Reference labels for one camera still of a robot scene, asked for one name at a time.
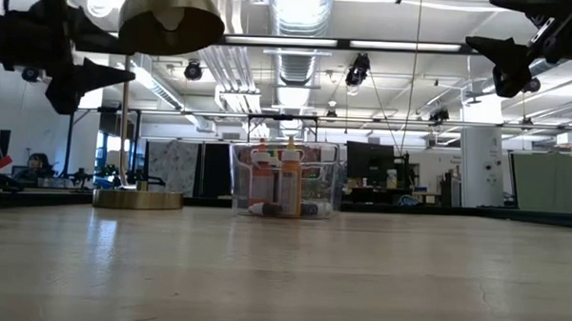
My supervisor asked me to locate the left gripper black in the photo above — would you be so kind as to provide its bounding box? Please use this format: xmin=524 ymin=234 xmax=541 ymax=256
xmin=0 ymin=7 xmax=138 ymax=118

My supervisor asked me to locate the black overhead camera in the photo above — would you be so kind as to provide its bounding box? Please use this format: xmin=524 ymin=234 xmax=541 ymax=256
xmin=344 ymin=51 xmax=373 ymax=89

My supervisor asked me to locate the small purple food coloring bottle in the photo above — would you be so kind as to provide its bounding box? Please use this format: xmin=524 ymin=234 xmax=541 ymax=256
xmin=300 ymin=201 xmax=332 ymax=218

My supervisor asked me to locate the large red-orange food coloring bottle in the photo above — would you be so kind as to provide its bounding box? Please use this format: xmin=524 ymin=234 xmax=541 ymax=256
xmin=248 ymin=138 xmax=277 ymax=209

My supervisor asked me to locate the silver ventilation duct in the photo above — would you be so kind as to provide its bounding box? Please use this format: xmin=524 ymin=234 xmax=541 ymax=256
xmin=263 ymin=0 xmax=337 ymax=110

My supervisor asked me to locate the dark storage cabinet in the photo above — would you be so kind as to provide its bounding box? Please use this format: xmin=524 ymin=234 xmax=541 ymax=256
xmin=438 ymin=171 xmax=462 ymax=209

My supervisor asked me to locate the dark office desk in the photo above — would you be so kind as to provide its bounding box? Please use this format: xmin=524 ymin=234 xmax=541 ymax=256
xmin=348 ymin=184 xmax=441 ymax=208

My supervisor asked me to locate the black panel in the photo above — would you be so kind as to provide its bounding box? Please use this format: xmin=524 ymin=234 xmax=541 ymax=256
xmin=201 ymin=142 xmax=235 ymax=199

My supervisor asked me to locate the brass dome table lamp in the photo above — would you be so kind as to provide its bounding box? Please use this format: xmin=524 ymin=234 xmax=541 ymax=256
xmin=92 ymin=0 xmax=227 ymax=213

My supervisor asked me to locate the grey horizontal pipe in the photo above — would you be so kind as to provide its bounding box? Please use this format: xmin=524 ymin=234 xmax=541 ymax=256
xmin=77 ymin=106 xmax=572 ymax=132

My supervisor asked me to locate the white LED light bar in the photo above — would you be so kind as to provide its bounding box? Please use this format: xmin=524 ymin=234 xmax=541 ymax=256
xmin=224 ymin=34 xmax=338 ymax=49
xmin=349 ymin=39 xmax=461 ymax=53

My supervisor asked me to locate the grey-green partition panel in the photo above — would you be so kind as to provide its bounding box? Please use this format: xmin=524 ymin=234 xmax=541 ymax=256
xmin=509 ymin=151 xmax=572 ymax=213

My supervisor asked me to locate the person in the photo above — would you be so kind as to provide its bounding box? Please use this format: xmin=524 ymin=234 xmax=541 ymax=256
xmin=12 ymin=151 xmax=53 ymax=182

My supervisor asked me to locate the black overhead rig beam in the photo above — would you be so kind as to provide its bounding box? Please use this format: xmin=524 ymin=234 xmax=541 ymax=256
xmin=220 ymin=32 xmax=481 ymax=57

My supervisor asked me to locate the clear plastic bin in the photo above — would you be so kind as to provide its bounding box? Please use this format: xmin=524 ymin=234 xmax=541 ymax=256
xmin=226 ymin=138 xmax=341 ymax=221

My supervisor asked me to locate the white building column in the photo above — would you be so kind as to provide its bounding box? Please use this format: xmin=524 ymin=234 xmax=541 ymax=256
xmin=457 ymin=94 xmax=507 ymax=210

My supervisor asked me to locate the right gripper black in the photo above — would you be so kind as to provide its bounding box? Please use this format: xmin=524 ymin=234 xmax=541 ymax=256
xmin=462 ymin=0 xmax=572 ymax=101

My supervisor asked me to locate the black ceiling spotlight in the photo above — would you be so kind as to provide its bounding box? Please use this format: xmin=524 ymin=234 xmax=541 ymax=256
xmin=182 ymin=60 xmax=205 ymax=82
xmin=20 ymin=65 xmax=43 ymax=84

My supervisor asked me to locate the black aluminium table frame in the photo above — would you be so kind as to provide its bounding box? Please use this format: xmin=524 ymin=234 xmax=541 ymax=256
xmin=0 ymin=187 xmax=572 ymax=230

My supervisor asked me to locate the patterned white board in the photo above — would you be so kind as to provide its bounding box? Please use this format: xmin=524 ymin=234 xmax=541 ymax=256
xmin=145 ymin=139 xmax=201 ymax=197

